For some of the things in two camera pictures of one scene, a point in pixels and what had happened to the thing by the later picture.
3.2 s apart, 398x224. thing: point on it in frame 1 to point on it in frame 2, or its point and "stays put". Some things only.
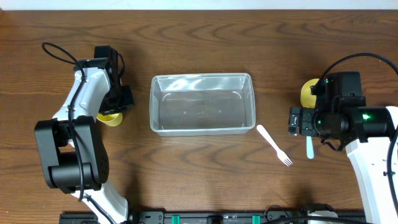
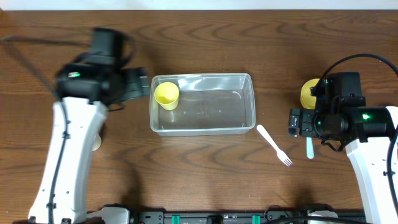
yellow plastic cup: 112,119 to 166,94
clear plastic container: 201,104 stays put
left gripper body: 123,98 to 131,82
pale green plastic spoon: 310,147 stays put
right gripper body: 305,121 stays put
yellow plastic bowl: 308,99 stays put
